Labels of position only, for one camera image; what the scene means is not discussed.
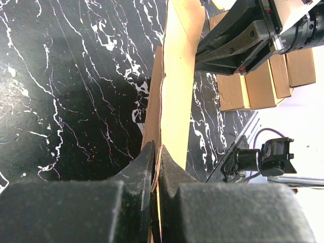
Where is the stack of flat cardboard boxes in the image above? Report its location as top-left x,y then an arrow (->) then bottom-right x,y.
208,10 -> 317,112

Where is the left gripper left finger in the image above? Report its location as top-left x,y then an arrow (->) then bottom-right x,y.
1,142 -> 155,242

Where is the cardboard box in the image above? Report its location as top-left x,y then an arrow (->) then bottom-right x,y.
140,0 -> 206,243

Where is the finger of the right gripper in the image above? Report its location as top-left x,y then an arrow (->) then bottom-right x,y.
195,20 -> 271,75
198,0 -> 266,51

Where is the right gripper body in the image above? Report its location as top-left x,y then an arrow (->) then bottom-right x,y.
242,1 -> 323,74

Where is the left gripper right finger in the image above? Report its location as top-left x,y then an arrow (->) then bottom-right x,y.
158,146 -> 316,242

